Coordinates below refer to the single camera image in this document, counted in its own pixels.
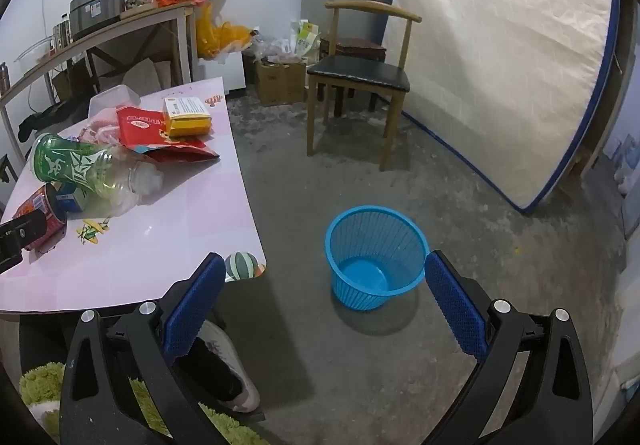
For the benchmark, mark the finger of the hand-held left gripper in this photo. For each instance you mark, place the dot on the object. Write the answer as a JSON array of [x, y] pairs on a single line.
[[17, 235]]

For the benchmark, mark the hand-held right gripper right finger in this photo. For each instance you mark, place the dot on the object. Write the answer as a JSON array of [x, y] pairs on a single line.
[[455, 307]]

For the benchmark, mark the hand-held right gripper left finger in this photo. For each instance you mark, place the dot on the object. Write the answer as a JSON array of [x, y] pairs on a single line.
[[195, 307]]

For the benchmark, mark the red drink can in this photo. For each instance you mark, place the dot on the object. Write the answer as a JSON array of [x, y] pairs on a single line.
[[37, 212]]

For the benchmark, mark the blue and white carton box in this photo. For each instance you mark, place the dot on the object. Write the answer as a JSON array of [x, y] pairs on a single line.
[[70, 199]]

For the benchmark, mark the green plastic bottle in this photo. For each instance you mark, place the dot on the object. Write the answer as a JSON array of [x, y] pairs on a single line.
[[75, 162]]

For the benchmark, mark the blue plastic mesh wastebasket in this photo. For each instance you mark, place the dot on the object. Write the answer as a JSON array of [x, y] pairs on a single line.
[[360, 275]]

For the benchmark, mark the red snack bag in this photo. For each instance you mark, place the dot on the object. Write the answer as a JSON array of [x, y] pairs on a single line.
[[142, 127]]

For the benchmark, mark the yellow cardboard box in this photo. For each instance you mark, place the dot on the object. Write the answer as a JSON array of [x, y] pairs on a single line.
[[187, 122]]

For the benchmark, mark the person's black trouser leg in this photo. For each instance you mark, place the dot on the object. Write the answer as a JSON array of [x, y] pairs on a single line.
[[205, 370]]

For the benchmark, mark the wooden side chair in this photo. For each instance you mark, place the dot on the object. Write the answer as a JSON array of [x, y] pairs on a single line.
[[6, 172]]

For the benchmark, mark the white sneaker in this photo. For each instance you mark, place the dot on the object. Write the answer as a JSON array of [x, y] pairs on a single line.
[[230, 365]]

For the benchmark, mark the pink printed table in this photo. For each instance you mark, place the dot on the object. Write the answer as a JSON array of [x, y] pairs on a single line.
[[175, 215]]

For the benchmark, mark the black cloth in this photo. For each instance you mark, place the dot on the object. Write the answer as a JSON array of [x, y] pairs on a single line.
[[50, 115]]

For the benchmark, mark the green fuzzy rug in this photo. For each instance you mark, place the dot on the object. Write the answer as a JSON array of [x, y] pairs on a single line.
[[42, 377]]

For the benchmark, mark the dark water bottle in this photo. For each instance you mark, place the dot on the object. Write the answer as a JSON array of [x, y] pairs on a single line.
[[3, 77]]

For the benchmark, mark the brown box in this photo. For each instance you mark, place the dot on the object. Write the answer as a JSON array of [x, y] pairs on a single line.
[[67, 82]]

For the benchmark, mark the clear plastic container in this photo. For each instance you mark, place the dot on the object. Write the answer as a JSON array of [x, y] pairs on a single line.
[[115, 97]]

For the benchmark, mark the clear glass bowl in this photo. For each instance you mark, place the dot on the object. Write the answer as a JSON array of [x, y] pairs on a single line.
[[37, 57]]

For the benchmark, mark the metal canister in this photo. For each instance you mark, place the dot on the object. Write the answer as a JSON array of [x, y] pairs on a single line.
[[61, 32]]

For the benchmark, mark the cardboard sheet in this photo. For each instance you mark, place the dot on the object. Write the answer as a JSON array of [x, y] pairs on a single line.
[[150, 75]]

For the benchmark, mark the grey rice cooker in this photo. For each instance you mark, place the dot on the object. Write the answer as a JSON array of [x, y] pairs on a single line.
[[97, 10]]

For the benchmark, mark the white mattress with blue edge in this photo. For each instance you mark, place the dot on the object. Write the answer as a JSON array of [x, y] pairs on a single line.
[[500, 65]]

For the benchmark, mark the wooden chair with black seat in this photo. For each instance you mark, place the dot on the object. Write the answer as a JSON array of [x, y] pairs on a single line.
[[360, 72]]

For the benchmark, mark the long wooden table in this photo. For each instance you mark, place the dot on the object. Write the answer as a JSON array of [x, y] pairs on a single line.
[[150, 15]]

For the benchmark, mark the orange plastic bag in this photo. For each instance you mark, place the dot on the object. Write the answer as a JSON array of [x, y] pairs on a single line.
[[215, 37]]

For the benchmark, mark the pile of clear plastic bags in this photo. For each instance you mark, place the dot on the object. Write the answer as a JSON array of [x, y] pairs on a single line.
[[272, 47]]

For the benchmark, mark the dark wooden stool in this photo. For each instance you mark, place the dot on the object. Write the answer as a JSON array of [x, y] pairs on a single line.
[[357, 47]]

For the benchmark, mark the green and white carton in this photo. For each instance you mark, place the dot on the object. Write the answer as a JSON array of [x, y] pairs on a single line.
[[306, 40]]

